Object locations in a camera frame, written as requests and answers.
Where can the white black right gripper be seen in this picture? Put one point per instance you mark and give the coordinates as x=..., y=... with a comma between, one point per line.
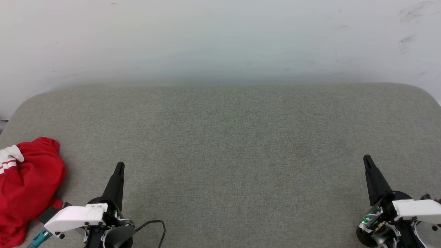
x=406, y=210

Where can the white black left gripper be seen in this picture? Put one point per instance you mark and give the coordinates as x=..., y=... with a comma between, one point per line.
x=77, y=217

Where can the red cloth garment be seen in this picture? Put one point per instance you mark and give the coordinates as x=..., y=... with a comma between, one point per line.
x=31, y=179

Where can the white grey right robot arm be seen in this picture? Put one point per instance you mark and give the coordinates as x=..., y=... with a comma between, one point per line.
x=429, y=237

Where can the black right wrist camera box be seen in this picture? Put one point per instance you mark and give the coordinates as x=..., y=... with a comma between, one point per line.
x=427, y=197

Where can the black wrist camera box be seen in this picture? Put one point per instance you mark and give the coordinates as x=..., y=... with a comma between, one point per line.
x=427, y=197
x=51, y=212

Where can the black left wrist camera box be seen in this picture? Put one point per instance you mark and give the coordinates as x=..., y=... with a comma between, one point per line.
x=51, y=212

